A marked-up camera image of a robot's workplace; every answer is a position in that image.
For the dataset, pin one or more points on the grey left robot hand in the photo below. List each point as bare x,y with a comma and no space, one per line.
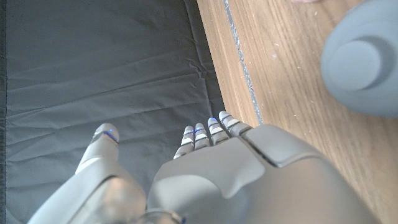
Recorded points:
248,180

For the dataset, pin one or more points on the small dark grey disc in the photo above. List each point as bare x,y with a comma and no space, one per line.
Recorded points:
357,62

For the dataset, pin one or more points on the black backdrop curtain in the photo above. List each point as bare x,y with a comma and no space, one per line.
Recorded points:
93,62

